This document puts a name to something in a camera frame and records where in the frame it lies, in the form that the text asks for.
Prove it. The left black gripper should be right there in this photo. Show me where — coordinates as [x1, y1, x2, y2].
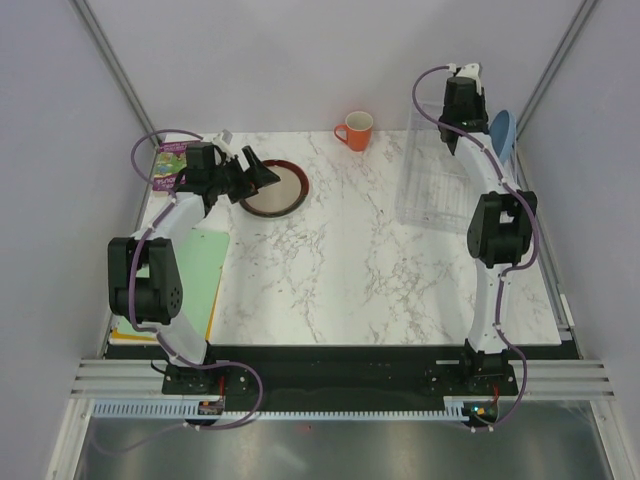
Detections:
[209, 147, 279, 204]

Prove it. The dark red cream plate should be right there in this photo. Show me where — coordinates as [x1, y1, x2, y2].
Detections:
[239, 160, 310, 219]

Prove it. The white wire dish rack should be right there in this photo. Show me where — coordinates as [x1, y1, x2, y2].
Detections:
[395, 102, 480, 234]

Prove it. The blue plate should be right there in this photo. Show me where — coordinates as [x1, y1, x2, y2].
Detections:
[489, 110, 517, 164]

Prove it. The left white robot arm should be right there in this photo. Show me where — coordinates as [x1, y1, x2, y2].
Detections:
[107, 140, 280, 393]

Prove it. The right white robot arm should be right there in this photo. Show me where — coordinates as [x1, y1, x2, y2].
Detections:
[438, 69, 537, 394]

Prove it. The purple book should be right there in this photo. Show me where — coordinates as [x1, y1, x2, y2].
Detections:
[152, 140, 195, 192]

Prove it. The orange mug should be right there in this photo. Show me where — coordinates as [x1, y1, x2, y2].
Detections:
[333, 111, 374, 152]

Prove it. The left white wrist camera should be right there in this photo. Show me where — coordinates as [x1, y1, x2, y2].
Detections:
[202, 130, 235, 157]

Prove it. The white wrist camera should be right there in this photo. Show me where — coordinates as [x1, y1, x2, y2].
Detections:
[202, 130, 235, 157]
[447, 63, 484, 96]

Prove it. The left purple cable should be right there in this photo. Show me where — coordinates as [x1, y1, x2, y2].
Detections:
[126, 128, 264, 441]

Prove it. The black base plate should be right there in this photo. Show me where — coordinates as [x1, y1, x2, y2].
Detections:
[160, 343, 519, 414]

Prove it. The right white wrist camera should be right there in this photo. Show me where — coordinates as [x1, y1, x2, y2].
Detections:
[447, 63, 484, 96]

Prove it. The white slotted cable duct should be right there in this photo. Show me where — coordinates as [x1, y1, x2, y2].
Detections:
[92, 399, 496, 421]

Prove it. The aluminium rail frame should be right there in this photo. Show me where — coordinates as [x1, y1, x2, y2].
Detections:
[72, 359, 614, 401]

